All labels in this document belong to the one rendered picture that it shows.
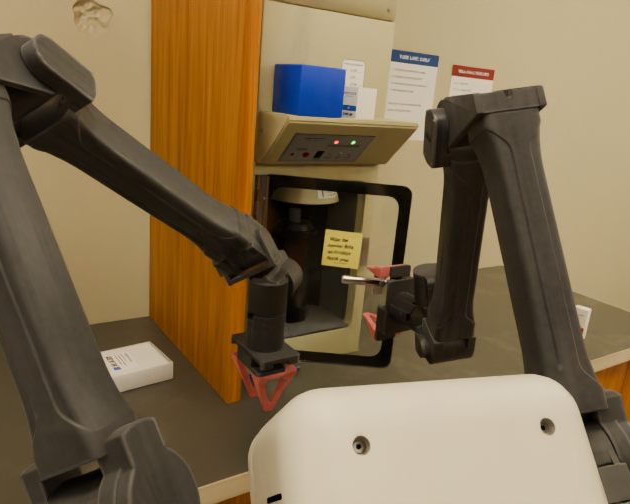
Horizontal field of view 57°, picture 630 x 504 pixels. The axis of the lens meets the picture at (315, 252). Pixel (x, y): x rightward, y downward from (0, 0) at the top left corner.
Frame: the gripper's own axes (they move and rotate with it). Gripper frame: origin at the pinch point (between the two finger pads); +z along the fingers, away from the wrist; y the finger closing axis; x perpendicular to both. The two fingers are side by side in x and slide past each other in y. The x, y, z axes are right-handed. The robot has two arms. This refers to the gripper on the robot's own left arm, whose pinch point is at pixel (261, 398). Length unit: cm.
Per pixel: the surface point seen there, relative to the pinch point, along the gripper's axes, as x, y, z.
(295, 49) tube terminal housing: -22, 33, -53
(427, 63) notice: -98, 76, -57
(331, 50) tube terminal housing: -30, 33, -54
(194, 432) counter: 3.3, 17.8, 15.6
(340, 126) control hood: -26, 22, -40
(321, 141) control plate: -24, 25, -37
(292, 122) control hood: -15.6, 22.0, -40.2
